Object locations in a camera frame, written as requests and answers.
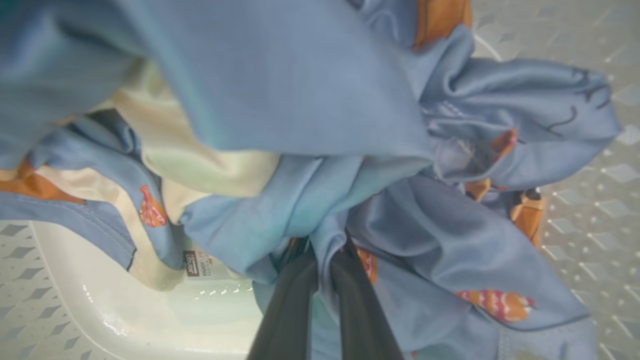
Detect blue cartoon print cloth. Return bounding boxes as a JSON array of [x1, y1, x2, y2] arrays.
[[0, 0, 623, 360]]

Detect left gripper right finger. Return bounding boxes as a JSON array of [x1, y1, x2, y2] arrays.
[[330, 235, 406, 360]]

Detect paper label in basket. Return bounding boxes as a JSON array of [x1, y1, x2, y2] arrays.
[[182, 249, 228, 281]]

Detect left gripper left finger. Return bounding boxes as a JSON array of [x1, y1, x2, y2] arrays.
[[247, 240, 321, 360]]

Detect cream perforated laundry basket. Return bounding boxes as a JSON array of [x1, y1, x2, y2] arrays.
[[0, 0, 640, 360]]

